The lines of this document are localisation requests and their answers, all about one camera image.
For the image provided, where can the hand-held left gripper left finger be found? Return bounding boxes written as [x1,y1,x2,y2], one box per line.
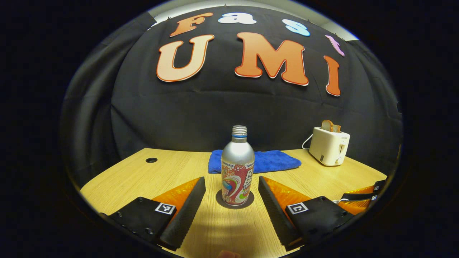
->
[99,176,207,251]

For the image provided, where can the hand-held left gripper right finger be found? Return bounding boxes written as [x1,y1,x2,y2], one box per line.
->
[258,176,355,251]

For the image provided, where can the dark brown round coaster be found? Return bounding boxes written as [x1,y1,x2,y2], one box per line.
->
[216,189,255,210]

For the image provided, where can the silver water bottle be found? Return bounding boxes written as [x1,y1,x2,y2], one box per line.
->
[221,125,255,206]

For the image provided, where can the blue towel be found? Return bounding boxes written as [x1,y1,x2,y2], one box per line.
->
[208,149,302,175]

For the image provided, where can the white toaster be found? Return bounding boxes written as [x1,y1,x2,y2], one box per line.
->
[309,127,351,167]

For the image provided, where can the black backdrop cloth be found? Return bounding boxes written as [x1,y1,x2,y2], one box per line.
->
[61,5,404,187]

